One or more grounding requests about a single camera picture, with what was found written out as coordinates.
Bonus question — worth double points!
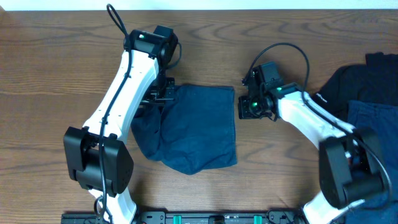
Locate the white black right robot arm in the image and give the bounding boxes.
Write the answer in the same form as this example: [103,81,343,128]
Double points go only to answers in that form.
[238,62,392,223]

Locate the dark blue denim shorts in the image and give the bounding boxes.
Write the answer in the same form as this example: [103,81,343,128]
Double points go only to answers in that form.
[131,85,238,175]

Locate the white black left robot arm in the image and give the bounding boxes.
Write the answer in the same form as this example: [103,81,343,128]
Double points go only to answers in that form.
[62,26,179,223]

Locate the black garment on right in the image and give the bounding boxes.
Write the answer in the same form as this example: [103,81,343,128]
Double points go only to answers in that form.
[312,52,397,121]

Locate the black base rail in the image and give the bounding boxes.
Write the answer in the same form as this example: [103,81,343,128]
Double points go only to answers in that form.
[60,210,308,224]

